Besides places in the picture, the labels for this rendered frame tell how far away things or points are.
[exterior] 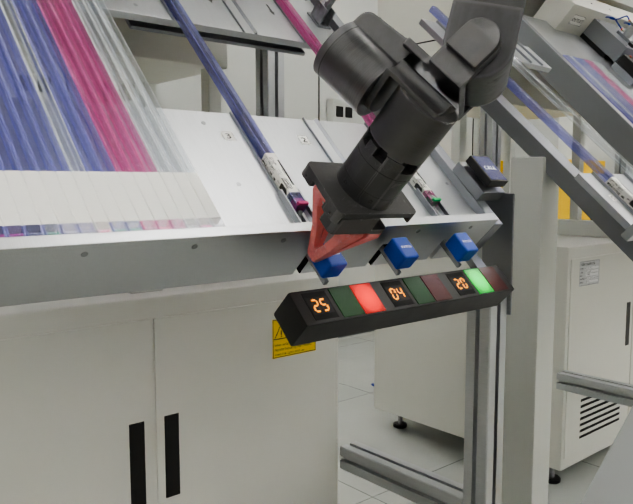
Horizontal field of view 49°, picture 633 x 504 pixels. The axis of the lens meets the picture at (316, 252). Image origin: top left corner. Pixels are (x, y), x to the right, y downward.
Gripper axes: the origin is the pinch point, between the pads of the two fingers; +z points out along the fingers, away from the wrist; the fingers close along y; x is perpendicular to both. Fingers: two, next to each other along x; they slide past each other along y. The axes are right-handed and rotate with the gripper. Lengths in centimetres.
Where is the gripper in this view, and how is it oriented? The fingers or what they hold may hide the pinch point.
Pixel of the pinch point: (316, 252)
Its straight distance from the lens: 68.9
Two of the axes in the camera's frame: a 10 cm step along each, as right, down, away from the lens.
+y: -7.5, 0.4, -6.6
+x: 4.5, 7.6, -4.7
